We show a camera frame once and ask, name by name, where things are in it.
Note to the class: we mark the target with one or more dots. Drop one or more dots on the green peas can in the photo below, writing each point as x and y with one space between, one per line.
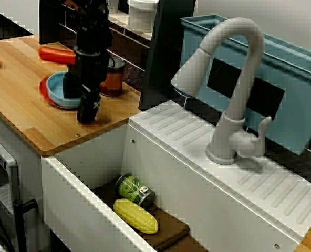
130 187

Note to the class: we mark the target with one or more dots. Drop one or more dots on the brown beans can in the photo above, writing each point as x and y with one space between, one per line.
114 81

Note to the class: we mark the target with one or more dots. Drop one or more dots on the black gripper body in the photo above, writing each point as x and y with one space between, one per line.
92 71

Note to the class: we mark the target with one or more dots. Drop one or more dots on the grey gooseneck faucet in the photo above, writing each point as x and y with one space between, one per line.
252 52

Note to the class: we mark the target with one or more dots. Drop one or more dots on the white toy sink unit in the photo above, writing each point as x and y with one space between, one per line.
197 199

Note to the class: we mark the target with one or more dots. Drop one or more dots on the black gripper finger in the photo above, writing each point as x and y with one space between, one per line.
71 86
88 107

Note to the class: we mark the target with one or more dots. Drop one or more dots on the teal plastic bin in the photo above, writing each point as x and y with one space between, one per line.
289 71

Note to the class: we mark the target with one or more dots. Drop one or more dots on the white canister with logo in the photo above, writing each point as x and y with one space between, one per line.
113 5

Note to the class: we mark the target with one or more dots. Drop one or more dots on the white plastic container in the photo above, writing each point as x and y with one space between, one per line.
142 15

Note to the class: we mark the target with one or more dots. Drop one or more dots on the red toy sausage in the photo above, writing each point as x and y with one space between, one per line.
55 53

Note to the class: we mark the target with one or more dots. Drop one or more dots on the red plate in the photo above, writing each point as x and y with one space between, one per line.
43 90

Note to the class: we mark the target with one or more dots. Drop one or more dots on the yellow toy corn cob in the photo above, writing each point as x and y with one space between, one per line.
134 215

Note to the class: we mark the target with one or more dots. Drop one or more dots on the grey toy appliance front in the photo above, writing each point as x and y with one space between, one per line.
3 168

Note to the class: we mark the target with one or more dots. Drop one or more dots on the brown folded cloth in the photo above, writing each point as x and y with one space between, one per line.
171 231

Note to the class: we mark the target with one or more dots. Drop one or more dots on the light blue bowl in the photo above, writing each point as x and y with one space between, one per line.
54 89

